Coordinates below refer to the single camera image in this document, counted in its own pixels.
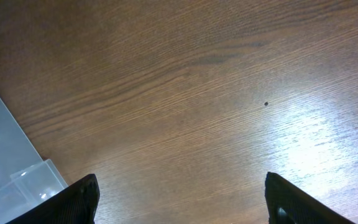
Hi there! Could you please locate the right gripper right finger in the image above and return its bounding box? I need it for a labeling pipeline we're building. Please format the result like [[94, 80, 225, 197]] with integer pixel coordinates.
[[265, 172, 353, 224]]

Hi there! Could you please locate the clear plastic storage container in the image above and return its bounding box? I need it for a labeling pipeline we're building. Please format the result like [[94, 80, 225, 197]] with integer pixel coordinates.
[[0, 98, 68, 223]]

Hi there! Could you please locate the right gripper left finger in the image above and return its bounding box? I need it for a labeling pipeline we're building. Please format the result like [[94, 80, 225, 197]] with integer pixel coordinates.
[[7, 174, 100, 224]]

